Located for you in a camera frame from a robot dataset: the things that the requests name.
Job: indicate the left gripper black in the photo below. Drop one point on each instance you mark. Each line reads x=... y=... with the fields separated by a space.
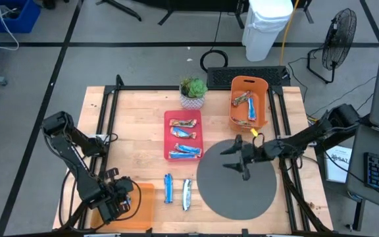
x=114 y=197

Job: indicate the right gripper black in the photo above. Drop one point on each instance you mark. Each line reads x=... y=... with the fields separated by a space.
x=258 y=153

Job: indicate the red and green granola bar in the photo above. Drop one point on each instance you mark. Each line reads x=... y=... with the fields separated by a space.
x=242 y=122

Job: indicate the blue and orange granola bar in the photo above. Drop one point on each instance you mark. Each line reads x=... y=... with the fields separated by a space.
x=189 y=149
x=183 y=133

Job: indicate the blue and red granola bar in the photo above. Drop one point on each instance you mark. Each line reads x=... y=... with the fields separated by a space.
x=242 y=98
x=252 y=110

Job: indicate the plain blue granola bar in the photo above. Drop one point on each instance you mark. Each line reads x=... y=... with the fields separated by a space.
x=168 y=189

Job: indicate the blue and white granola bar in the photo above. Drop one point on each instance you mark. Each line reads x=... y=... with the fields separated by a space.
x=179 y=155

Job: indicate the brown and green granola bar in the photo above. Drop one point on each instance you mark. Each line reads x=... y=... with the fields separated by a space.
x=183 y=123

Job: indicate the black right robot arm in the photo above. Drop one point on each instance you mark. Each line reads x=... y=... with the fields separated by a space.
x=308 y=138

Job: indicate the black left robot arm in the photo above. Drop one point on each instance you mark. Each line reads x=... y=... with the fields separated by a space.
x=74 y=158

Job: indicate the silver white granola bar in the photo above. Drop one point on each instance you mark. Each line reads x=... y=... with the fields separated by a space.
x=186 y=194

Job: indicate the orange shallow plastic tray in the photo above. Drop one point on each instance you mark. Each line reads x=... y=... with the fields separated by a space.
x=145 y=210

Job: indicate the grey round woven placemat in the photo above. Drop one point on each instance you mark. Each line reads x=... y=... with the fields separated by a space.
x=229 y=197

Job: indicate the red plastic tray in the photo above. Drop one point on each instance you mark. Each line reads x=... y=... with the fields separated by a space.
x=168 y=138

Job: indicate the succulent in white patterned pot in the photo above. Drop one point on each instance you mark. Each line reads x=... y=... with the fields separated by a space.
x=194 y=89

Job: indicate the black vented box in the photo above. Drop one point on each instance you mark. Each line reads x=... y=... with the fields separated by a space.
x=222 y=76

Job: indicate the white printed sheet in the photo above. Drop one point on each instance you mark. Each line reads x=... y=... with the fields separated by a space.
x=339 y=168

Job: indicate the white trash bin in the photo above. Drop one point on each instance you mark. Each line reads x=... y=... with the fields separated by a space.
x=265 y=33

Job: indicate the black floor fan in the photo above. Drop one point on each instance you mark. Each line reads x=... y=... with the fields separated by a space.
x=339 y=42

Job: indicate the large blue bin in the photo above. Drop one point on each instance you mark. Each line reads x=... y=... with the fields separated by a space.
x=21 y=23

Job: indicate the black aluminium table frame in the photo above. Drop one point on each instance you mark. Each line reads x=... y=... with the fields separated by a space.
x=143 y=88

